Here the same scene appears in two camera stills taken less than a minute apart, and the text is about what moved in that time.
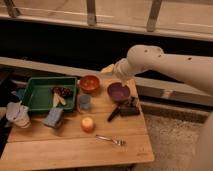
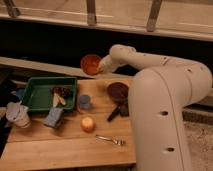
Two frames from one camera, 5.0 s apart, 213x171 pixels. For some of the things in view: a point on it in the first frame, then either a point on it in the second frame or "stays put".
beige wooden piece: (58, 99) stays put
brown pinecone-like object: (63, 91) stays put
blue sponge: (54, 117) stays put
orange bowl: (89, 83) → (90, 64)
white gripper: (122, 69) → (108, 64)
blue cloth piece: (20, 93) stays put
